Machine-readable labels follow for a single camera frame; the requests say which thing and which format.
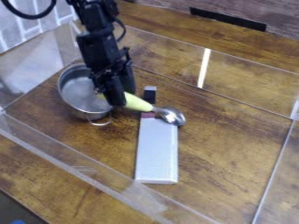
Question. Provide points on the silver metal pot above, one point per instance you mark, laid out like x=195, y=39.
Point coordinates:
x=82, y=100

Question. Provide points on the black strip on wall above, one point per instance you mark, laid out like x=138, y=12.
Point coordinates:
x=229, y=19

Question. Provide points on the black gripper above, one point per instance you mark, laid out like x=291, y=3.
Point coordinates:
x=107, y=60

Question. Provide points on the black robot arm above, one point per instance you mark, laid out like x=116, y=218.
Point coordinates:
x=98, y=14

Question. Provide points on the yellow handled metal spoon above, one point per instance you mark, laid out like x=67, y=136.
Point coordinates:
x=170, y=114

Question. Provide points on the clear acrylic enclosure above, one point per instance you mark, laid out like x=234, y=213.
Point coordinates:
x=223, y=170

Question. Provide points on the toy cleaver white blade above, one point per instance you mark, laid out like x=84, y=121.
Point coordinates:
x=156, y=151

